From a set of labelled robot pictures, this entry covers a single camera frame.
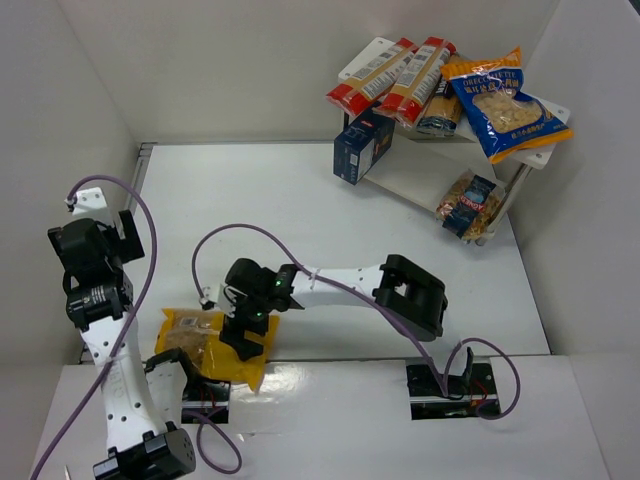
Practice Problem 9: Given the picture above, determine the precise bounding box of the yellow pasta bag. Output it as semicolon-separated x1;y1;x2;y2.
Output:
154;308;280;392

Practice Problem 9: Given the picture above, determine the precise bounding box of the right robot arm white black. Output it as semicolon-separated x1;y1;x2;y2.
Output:
217;254;448;362

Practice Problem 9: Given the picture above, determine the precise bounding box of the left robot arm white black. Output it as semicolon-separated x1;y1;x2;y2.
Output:
48;210;196;479

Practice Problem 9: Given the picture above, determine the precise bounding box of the dark blue pasta box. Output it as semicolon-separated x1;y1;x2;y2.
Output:
333;109;395;185

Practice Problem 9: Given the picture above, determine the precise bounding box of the blue clear pasta bag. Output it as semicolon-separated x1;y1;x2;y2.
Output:
435;170;504;242

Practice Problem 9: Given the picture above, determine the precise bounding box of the left red spaghetti pack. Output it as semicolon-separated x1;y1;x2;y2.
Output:
326;38;418;117

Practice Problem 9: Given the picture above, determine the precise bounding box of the red spaghetti pack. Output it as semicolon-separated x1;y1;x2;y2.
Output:
326;38;418;117
374;37;457;129

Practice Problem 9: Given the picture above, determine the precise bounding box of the dark blue spaghetti pack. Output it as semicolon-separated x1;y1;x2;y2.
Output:
416;78;463;137

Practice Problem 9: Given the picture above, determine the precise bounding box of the right red spaghetti pack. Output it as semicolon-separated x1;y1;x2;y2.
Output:
374;37;457;129

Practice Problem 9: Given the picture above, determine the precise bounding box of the blue orange orecchiette bag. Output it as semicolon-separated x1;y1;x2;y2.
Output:
441;48;574;164

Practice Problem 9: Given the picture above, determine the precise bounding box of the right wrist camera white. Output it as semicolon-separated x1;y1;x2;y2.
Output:
200;283;245;317

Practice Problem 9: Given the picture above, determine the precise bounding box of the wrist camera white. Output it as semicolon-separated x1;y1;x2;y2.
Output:
200;283;245;317
66;187;113;225

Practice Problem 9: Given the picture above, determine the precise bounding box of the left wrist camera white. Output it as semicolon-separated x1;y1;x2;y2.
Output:
66;187;113;225

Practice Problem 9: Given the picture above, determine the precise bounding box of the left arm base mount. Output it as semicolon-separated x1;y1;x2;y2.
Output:
181;379;231;424

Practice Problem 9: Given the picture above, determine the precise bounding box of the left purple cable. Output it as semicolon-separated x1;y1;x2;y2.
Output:
29;174;244;480

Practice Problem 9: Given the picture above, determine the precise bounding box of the purple cable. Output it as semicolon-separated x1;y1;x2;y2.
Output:
192;223;521;421
29;174;244;480

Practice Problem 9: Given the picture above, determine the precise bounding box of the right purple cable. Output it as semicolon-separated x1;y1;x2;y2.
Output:
192;223;521;421

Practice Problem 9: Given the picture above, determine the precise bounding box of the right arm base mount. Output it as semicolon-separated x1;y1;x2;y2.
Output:
406;360;501;421

